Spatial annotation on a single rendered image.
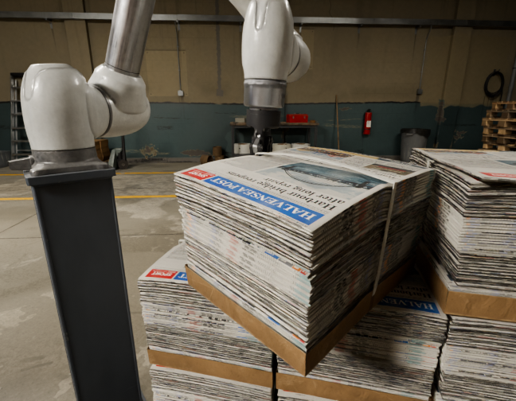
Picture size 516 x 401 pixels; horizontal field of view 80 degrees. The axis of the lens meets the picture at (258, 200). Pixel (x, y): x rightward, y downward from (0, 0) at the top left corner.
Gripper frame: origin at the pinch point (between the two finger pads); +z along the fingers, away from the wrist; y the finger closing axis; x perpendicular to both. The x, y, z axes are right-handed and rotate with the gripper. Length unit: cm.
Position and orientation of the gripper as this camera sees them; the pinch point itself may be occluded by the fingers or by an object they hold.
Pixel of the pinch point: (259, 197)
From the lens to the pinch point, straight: 73.7
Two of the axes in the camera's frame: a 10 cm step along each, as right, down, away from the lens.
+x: -9.7, -1.2, 2.2
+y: 2.5, -2.8, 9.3
